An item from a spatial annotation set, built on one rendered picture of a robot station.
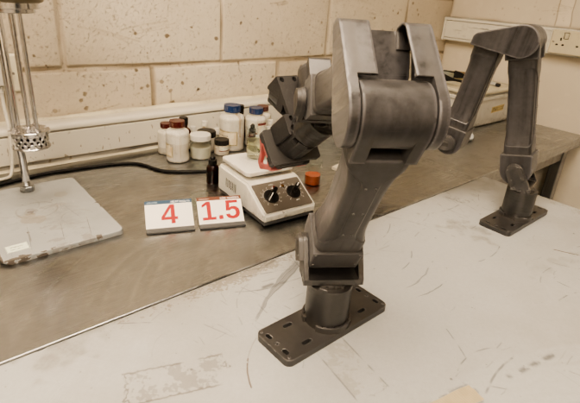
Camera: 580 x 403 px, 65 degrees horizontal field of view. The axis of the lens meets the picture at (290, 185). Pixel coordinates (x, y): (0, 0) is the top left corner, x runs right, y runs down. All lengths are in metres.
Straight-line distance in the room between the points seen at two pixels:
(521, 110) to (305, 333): 0.66
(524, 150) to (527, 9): 1.19
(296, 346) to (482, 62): 0.71
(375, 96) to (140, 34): 1.00
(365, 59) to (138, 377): 0.45
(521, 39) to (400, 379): 0.69
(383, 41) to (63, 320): 0.55
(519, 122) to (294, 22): 0.84
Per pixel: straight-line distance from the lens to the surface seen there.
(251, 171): 0.96
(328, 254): 0.59
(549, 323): 0.83
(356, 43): 0.43
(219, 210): 0.93
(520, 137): 1.07
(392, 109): 0.40
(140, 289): 0.76
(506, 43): 1.04
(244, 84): 1.52
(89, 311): 0.73
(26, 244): 0.90
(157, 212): 0.92
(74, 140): 1.27
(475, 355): 0.71
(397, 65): 0.48
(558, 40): 2.07
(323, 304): 0.63
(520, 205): 1.11
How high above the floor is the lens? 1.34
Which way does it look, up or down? 23 degrees down
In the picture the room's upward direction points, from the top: 4 degrees clockwise
